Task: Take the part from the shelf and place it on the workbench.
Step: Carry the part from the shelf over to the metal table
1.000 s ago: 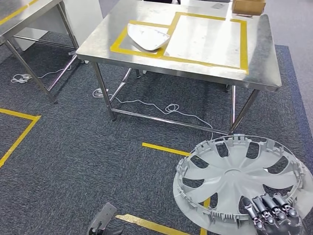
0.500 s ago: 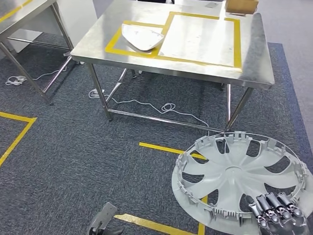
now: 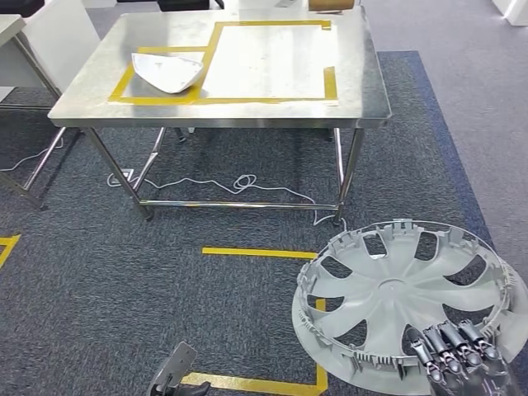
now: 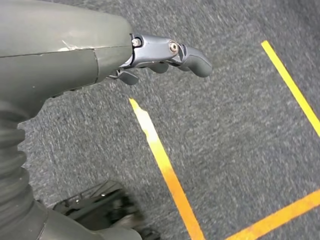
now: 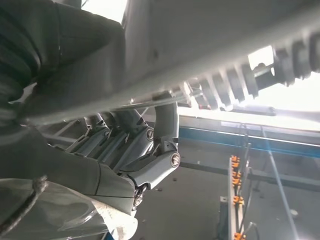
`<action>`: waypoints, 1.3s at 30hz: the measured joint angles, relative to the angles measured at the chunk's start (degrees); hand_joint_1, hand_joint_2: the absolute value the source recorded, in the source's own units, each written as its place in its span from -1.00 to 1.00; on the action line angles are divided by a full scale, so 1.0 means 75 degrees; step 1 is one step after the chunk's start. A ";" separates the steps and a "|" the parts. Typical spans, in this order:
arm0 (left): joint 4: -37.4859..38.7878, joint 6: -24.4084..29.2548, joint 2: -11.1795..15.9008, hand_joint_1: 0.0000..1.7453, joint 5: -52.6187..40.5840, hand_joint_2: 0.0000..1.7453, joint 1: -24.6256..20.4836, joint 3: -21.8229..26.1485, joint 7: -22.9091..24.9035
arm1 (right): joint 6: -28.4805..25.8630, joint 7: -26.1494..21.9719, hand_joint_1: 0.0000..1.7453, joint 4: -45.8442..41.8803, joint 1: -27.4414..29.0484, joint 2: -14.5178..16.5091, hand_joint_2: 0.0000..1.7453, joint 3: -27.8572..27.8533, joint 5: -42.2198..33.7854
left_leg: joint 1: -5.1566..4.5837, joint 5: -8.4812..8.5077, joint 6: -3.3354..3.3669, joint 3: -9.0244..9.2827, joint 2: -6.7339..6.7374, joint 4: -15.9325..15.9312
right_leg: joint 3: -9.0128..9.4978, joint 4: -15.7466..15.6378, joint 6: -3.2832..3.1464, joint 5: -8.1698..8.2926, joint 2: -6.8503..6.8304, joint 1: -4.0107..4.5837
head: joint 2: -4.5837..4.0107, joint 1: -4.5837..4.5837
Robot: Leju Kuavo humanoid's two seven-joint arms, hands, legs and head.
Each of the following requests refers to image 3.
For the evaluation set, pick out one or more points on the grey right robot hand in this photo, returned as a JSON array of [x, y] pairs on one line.
[[474, 382]]

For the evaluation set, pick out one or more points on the grey plastic wheel cover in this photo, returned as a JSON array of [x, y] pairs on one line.
[[391, 289]]

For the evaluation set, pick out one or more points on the steel workbench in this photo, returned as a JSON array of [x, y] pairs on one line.
[[351, 65]]

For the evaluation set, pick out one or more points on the white cabinet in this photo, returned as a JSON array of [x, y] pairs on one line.
[[515, 11]]

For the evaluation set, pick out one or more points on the large yellow tape rectangle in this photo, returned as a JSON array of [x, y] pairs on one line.
[[268, 23]]

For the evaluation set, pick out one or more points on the grey floor socket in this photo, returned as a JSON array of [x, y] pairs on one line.
[[126, 176]]

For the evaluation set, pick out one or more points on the white car mirror cover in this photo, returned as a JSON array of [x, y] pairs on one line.
[[169, 74]]

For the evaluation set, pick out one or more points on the white panel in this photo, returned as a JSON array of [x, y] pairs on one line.
[[62, 43]]

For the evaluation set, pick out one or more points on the steel table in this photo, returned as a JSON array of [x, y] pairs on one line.
[[10, 24]]

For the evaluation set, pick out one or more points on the black left camera bracket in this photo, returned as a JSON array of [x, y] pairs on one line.
[[194, 391]]

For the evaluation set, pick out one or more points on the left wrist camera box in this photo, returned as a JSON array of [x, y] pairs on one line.
[[181, 361]]

